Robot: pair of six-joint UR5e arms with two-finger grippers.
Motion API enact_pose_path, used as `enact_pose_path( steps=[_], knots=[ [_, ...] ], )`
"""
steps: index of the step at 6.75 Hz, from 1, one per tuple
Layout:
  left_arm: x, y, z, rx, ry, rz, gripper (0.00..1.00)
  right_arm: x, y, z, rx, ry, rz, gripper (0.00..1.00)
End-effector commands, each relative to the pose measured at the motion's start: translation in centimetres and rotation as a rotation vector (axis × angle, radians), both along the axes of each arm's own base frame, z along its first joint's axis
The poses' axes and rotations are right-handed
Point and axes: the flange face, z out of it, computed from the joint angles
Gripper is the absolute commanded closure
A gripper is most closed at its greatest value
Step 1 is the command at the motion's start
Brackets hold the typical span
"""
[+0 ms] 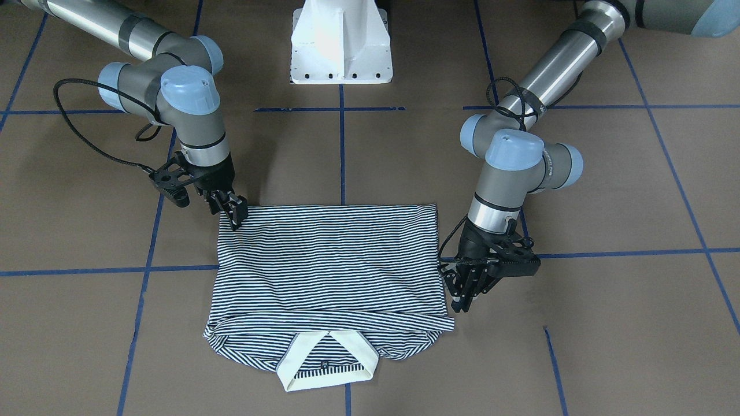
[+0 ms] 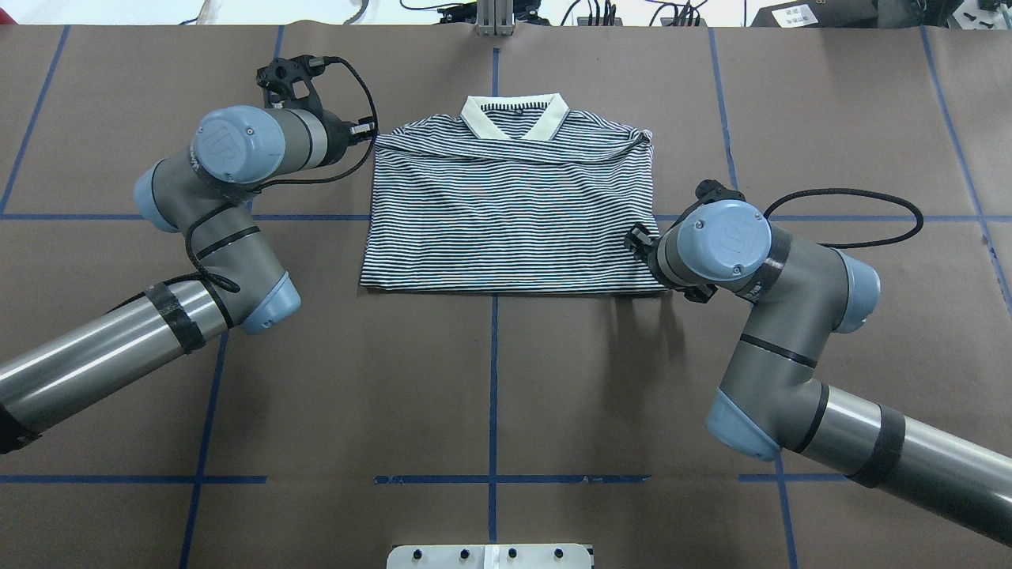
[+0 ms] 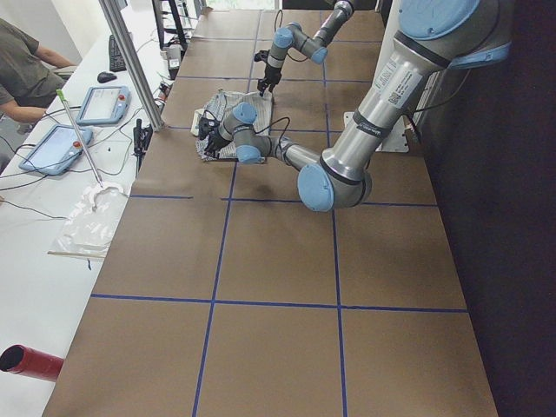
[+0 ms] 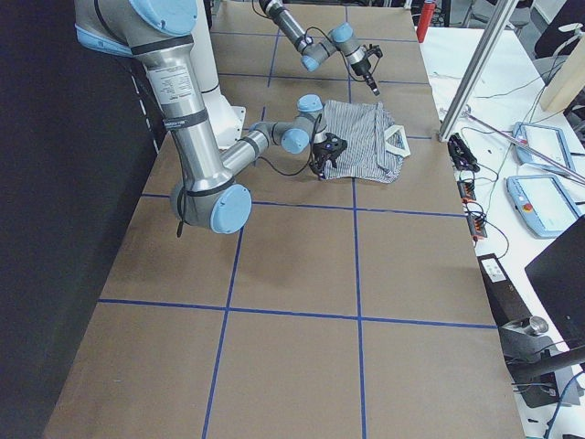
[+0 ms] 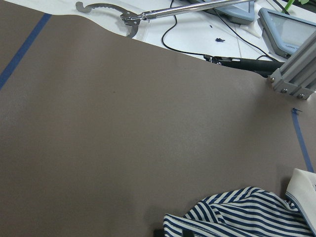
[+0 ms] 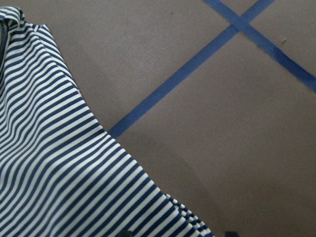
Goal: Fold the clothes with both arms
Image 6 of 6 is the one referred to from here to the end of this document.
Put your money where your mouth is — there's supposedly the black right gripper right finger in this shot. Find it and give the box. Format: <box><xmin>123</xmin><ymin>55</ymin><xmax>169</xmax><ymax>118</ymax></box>
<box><xmin>225</xmin><ymin>231</ymin><xmax>238</xmax><ymax>237</ymax></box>

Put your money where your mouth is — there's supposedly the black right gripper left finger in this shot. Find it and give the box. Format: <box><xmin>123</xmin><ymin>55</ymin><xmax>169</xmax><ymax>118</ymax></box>
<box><xmin>119</xmin><ymin>231</ymin><xmax>132</xmax><ymax>237</ymax></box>

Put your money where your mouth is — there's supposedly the blue white striped polo shirt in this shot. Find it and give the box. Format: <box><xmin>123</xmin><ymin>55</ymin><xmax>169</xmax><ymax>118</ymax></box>
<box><xmin>0</xmin><ymin>6</ymin><xmax>212</xmax><ymax>237</ymax></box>

